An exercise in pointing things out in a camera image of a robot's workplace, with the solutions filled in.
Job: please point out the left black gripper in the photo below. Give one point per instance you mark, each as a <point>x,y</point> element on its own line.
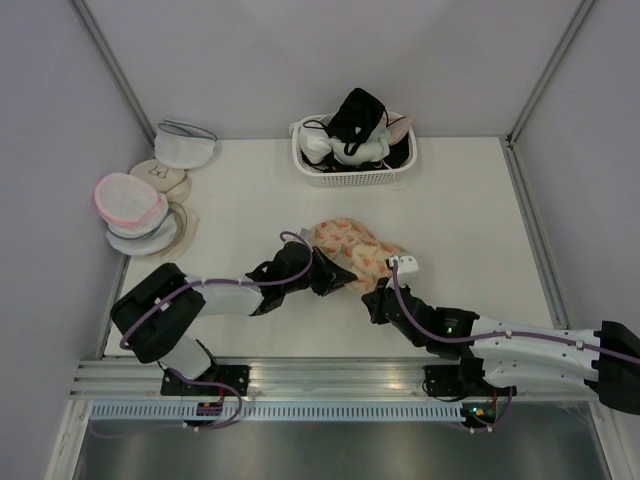
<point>332,276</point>

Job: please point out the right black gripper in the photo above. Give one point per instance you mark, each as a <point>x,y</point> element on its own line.
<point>374,298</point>

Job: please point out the floral peach laundry bag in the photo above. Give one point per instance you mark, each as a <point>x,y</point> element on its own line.
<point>352,246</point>

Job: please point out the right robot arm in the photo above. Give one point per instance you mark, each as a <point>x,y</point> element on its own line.
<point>497,354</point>

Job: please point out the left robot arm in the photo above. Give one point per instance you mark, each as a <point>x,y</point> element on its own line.
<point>154,316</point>

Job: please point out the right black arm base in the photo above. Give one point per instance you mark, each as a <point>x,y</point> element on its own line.
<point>458,382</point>

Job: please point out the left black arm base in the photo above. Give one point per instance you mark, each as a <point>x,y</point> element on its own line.
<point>235,376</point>

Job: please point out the white plastic laundry basket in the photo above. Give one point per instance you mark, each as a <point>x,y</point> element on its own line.
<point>386,174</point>

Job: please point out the beige flat laundry bag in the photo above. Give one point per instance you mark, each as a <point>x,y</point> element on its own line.
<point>187,222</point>

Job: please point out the black bra in basket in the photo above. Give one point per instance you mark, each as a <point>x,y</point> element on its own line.
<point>357,117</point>

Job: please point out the beige round laundry bag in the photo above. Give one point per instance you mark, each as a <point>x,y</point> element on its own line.
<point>174,183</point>

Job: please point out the grey trimmed mesh bag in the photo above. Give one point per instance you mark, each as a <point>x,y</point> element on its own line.
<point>148,243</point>

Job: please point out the white mesh bag blue trim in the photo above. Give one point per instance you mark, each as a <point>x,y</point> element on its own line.
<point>182,145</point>

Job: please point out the pink trimmed mesh bag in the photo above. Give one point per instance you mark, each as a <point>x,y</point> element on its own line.
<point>125,200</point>

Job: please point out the white garment in basket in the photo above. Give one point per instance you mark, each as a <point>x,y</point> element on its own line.
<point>315,143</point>

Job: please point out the pink garment in basket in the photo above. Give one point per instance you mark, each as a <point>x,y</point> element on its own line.
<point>398,128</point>

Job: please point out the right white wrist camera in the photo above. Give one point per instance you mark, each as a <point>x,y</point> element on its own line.
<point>406,267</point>

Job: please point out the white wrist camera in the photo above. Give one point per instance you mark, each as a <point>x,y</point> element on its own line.
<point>406,267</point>
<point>301,236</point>

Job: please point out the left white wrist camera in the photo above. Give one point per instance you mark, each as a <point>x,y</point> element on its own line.
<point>301,236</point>

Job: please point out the right aluminium side rail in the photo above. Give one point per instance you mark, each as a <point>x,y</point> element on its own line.
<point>540,250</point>

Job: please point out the white slotted cable duct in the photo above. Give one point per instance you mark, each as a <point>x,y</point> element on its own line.
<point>279,411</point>

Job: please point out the aluminium front rail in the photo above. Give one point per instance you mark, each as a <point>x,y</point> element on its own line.
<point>327,379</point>

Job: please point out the left aluminium frame post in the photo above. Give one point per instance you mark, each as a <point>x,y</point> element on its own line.
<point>100,43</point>

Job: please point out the aluminium frame post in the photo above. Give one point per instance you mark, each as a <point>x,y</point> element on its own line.
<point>100,43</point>
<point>570,34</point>

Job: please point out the right aluminium frame post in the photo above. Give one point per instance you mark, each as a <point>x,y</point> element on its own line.
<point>570,34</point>

